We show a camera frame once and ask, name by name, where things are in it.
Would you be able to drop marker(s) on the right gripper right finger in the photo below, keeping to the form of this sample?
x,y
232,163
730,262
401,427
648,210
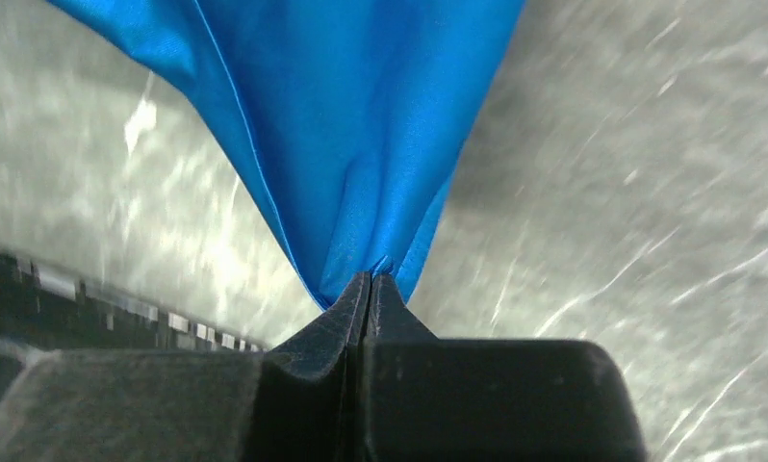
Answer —
x,y
424,398

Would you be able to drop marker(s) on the blue cloth napkin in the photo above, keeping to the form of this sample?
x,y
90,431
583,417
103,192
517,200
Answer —
x,y
344,119

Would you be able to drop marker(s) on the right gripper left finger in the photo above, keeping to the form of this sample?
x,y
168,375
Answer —
x,y
303,411

